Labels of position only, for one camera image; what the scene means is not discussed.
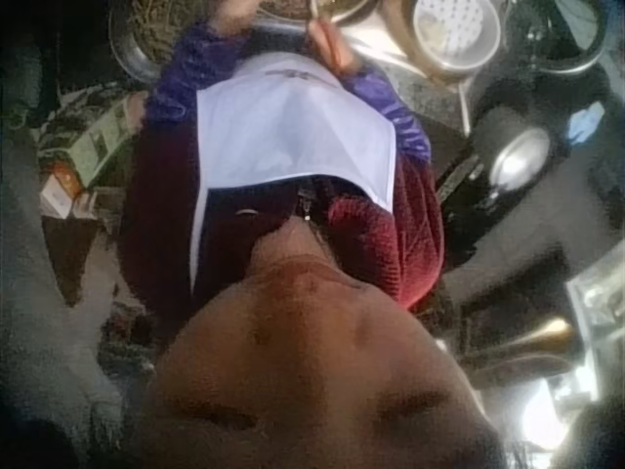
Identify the large steel basin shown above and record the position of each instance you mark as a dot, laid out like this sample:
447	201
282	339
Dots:
127	54

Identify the person's right hand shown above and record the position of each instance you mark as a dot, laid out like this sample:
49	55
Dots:
342	54

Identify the black gas stove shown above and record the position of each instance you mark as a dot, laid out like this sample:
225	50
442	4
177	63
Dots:
464	181

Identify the heap of uncut pale strips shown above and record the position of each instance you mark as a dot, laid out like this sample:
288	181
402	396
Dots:
146	24

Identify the white perforated colander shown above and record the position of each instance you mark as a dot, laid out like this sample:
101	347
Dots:
459	29

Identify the white carton box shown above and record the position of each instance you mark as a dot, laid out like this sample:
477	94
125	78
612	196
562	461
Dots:
56	200

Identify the person's left hand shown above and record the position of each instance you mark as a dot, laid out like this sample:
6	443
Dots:
237	14

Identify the orange packet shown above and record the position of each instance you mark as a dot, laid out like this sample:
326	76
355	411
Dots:
66	178

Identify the aluminium pot with lid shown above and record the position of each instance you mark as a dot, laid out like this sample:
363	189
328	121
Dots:
517	151

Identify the pale lump in colander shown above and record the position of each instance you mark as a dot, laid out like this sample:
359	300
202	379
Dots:
434	27

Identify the green plastic basket with items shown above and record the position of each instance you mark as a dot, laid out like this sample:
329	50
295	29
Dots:
102	141

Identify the round steel bowl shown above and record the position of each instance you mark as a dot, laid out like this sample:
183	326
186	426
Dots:
351	12

